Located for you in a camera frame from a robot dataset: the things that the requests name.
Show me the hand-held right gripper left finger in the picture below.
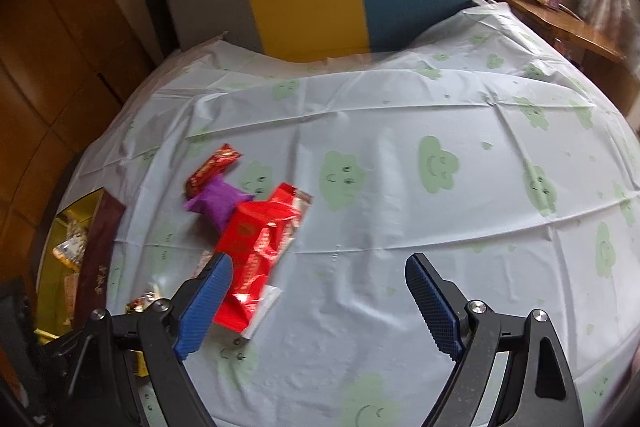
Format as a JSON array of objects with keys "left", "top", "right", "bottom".
[{"left": 65, "top": 252, "right": 235, "bottom": 427}]

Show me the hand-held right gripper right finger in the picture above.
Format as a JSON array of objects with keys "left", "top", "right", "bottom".
[{"left": 405, "top": 253, "right": 585, "bottom": 427}]

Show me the gold tin box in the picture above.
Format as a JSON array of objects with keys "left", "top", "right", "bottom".
[{"left": 35, "top": 188, "right": 151, "bottom": 380}]

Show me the large red snack packet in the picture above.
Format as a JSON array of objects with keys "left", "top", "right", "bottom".
[{"left": 214, "top": 182, "right": 314, "bottom": 333}]

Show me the clear peanut brittle packet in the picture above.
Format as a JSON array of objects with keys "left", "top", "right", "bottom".
[{"left": 52, "top": 219, "right": 94, "bottom": 273}]

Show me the purple snack packet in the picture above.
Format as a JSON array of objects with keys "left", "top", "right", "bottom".
[{"left": 182, "top": 174, "right": 253, "bottom": 233}]

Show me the red gold-print snack packet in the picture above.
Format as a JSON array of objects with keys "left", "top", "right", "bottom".
[{"left": 185, "top": 143, "right": 244, "bottom": 200}]

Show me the white cloud-print tablecloth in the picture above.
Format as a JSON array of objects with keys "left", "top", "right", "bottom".
[{"left": 65, "top": 0, "right": 640, "bottom": 427}]

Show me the wooden wardrobe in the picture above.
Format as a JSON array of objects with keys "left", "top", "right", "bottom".
[{"left": 0, "top": 0, "right": 156, "bottom": 258}]

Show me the wooden side table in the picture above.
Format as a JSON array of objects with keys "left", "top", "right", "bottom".
[{"left": 477, "top": 0, "right": 640, "bottom": 118}]

